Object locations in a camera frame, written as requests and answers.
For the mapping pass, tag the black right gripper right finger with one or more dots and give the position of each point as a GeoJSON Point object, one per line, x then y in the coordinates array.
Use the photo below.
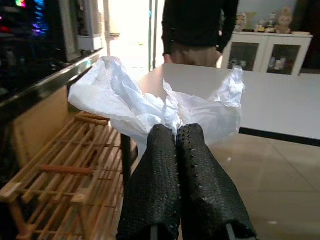
{"type": "Point", "coordinates": [210, 200]}

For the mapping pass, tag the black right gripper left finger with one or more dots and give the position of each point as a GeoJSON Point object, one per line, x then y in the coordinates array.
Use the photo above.
{"type": "Point", "coordinates": [152, 187]}

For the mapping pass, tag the white tissue paper sheet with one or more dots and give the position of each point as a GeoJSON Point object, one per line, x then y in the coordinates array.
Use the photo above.
{"type": "Point", "coordinates": [120, 100]}

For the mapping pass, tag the black table leg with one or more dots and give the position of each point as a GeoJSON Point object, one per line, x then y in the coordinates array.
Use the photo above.
{"type": "Point", "coordinates": [129, 157]}

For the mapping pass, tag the wooden slatted rack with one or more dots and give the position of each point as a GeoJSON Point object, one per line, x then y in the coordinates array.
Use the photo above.
{"type": "Point", "coordinates": [62, 170]}

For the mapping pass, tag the person in black sweater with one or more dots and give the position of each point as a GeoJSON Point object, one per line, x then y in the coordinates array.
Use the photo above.
{"type": "Point", "coordinates": [195, 25]}

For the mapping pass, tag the white glass-door cabinet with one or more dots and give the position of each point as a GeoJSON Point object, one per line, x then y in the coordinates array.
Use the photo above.
{"type": "Point", "coordinates": [265, 41]}

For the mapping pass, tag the white standing appliance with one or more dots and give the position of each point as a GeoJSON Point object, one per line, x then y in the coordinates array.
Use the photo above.
{"type": "Point", "coordinates": [90, 30]}

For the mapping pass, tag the black cabinet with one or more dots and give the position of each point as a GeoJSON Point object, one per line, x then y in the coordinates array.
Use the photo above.
{"type": "Point", "coordinates": [30, 62]}

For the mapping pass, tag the pale doll figurine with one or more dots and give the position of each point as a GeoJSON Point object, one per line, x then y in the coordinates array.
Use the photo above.
{"type": "Point", "coordinates": [242, 22]}

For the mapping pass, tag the small white figurine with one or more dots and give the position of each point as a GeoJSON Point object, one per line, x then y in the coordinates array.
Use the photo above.
{"type": "Point", "coordinates": [271, 20]}

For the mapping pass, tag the beige bear figurine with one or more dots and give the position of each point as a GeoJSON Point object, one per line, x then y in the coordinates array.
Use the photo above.
{"type": "Point", "coordinates": [283, 21]}

